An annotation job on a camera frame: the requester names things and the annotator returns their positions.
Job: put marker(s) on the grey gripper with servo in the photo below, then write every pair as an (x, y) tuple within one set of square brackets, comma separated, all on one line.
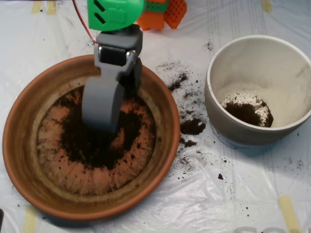
[(114, 56)]

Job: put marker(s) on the dark soil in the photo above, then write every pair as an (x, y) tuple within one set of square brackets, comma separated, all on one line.
[(243, 112), (77, 145)]

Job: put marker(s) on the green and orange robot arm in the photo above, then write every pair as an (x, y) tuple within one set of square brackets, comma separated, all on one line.
[(116, 14)]

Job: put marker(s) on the long spilled soil streak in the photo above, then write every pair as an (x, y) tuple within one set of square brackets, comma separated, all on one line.
[(178, 81)]

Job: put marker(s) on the large spilled soil pile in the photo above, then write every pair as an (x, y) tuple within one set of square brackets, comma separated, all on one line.
[(192, 126)]

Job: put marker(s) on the small spilled soil patch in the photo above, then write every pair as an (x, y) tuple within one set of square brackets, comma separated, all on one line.
[(188, 143)]

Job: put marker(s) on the terracotta saucer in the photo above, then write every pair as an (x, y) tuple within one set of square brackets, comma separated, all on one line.
[(24, 155)]

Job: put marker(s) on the white ceramic pot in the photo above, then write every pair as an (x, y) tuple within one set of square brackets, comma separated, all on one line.
[(243, 136)]

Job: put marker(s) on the tiny soil clump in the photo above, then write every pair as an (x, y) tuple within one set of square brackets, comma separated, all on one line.
[(220, 176)]

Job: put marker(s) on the beige masking tape strip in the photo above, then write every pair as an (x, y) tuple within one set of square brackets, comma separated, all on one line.
[(51, 7), (266, 6), (36, 7), (289, 213), (30, 221)]

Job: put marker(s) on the clear plastic sheet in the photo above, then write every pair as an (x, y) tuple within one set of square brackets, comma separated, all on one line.
[(218, 206)]

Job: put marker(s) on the black object at edge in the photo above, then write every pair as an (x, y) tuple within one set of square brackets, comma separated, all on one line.
[(1, 218)]

